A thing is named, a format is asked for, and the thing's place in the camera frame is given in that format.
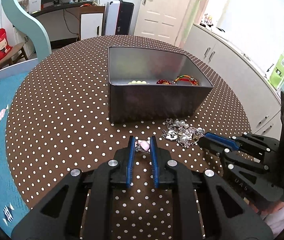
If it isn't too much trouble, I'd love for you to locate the grey metal tin box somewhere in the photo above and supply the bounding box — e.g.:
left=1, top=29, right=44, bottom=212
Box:
left=108, top=46, right=213, bottom=123

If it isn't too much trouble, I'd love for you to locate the black and white suitcase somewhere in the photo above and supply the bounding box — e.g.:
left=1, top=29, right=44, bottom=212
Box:
left=105, top=0, right=134, bottom=35

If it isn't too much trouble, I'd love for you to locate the teal curved bunk frame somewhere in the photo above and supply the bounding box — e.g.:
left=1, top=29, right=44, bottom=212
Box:
left=1, top=0, right=52, bottom=62

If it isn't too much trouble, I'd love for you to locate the white panel door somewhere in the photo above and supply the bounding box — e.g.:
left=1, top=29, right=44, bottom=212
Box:
left=134, top=0, right=191, bottom=44

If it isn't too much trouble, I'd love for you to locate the brown polka dot tablecloth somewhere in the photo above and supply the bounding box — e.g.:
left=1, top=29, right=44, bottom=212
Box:
left=5, top=36, right=251, bottom=239

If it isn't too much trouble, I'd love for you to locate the person's right hand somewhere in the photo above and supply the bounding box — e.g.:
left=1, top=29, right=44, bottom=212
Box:
left=243, top=195, right=284, bottom=215

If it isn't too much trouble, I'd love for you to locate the silver pearl charm bracelet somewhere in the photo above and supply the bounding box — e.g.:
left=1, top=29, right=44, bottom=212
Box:
left=161, top=118, right=206, bottom=149

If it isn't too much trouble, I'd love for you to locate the small white cabinet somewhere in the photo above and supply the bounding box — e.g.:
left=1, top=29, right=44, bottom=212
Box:
left=79, top=5, right=105, bottom=40

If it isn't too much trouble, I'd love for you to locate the wooden stool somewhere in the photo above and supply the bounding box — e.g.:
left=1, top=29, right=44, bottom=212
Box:
left=0, top=42, right=28, bottom=69

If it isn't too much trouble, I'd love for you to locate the dark wooden desk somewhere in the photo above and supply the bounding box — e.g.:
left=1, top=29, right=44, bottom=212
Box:
left=30, top=1, right=99, bottom=17

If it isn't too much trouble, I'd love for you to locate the red woven string bracelet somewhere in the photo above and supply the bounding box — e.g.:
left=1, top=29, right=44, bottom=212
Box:
left=173, top=74, right=199, bottom=86

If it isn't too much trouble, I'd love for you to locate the green paper box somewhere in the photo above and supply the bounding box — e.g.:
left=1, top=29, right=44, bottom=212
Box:
left=269, top=54, right=284, bottom=89

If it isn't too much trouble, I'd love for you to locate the long white cabinet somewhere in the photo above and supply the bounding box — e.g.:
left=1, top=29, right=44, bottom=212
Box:
left=183, top=24, right=282, bottom=140

